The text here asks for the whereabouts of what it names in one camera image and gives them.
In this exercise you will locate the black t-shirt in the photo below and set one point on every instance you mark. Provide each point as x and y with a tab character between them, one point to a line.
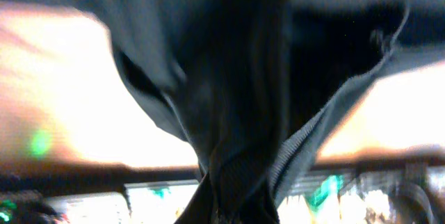
256	86

